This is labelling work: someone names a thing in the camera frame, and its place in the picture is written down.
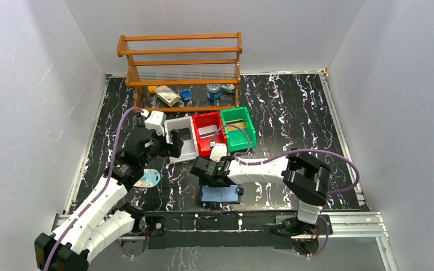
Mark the grey card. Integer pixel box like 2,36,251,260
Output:
178,128,192,141

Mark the navy blue card holder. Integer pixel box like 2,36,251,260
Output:
199,185,244,204

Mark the white plastic bin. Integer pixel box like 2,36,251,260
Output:
163,116,199,164

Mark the blue toothbrush blister pack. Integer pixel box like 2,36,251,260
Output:
133,169,161,188

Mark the red plastic bin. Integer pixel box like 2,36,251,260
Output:
192,111,223,157

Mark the green plastic bin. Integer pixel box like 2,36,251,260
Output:
219,106,258,153

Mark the wooden shelf rack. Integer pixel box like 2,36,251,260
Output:
116,32,244,112

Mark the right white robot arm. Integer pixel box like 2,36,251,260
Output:
190,152,331,236

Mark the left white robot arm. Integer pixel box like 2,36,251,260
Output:
34,107,183,270

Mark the white card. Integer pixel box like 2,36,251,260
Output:
197,125,218,138

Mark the gold card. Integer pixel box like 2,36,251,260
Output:
227,119,246,132

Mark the white red small box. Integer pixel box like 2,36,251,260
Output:
154,85,180,107

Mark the yellow small object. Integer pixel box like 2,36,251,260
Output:
147,86,158,94

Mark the blue small cube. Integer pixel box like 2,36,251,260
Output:
179,89,192,102

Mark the blue round tin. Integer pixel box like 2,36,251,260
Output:
206,84,221,100

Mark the grey tape dispenser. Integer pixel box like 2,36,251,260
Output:
220,84,236,93

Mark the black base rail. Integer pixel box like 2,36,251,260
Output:
110,209,386,259

